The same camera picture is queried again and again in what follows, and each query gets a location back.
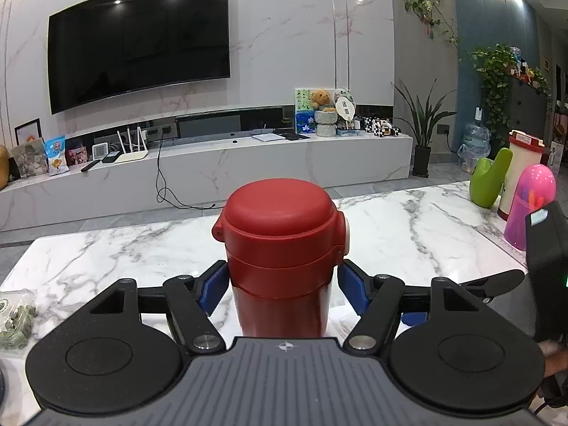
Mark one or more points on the clear water jug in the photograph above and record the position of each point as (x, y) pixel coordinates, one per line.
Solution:
(475, 142)

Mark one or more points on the teddy bear on stone pot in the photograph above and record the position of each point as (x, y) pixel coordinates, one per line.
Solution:
(326, 124)

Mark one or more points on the green plastic container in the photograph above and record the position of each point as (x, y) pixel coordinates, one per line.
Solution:
(486, 182)

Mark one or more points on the brown teddy bear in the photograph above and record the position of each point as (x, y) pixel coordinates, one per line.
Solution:
(321, 100)

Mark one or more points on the pink plastic container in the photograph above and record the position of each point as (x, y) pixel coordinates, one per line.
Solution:
(530, 195)

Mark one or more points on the small white desk clock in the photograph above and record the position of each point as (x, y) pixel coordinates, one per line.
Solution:
(100, 150)

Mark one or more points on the bushy green vine plant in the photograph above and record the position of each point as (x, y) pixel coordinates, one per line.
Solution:
(495, 80)

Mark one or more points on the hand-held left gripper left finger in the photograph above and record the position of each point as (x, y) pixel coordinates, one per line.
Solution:
(215, 290)

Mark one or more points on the grey green snack packet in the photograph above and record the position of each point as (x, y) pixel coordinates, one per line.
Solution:
(29, 162)

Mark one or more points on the clear plastic ruler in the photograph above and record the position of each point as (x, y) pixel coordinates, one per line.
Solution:
(510, 248)

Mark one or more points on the white router with antennas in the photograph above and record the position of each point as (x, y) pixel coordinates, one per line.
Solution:
(132, 154)

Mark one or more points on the black notebook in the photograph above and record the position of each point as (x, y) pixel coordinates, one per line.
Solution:
(296, 136)

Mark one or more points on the black wall television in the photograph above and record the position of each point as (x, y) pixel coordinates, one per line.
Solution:
(137, 40)

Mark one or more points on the white notebook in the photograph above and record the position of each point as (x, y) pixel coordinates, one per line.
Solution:
(267, 136)

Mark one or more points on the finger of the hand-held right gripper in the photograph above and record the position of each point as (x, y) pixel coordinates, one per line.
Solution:
(501, 282)

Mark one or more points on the hanging green vine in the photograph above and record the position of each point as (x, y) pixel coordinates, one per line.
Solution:
(426, 9)

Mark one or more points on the tall leafy potted plant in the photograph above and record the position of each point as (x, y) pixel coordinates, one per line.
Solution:
(421, 155)

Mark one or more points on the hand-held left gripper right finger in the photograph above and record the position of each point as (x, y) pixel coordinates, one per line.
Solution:
(355, 288)

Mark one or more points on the black framed certificate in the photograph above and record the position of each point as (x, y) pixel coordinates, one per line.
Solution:
(27, 131)

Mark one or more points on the white round hand fan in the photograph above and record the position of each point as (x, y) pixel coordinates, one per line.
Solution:
(346, 106)

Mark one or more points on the green lotus painting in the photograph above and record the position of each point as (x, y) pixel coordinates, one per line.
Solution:
(302, 117)

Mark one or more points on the dark grey cabinet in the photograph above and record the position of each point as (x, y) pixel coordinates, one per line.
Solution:
(528, 111)

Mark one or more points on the red insulated bottle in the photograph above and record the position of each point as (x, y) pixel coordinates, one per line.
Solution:
(279, 253)

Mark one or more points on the white pitcher with red lid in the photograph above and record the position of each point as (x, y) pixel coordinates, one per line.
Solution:
(521, 151)

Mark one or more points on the black remote control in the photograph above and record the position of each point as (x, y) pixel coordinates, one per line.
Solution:
(90, 166)

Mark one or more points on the blue snack packet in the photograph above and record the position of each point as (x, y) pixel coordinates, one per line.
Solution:
(57, 155)

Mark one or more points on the black white spotted figurines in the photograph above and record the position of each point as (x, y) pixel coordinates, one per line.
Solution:
(377, 126)

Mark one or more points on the white marble television stand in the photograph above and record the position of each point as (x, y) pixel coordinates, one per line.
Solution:
(266, 164)

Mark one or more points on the person's right hand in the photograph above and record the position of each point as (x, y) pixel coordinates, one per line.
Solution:
(554, 357)

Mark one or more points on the grey rectangular speaker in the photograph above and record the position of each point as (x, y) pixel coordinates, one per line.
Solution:
(208, 126)

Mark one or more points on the small pink box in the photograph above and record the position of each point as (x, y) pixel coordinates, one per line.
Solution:
(76, 156)

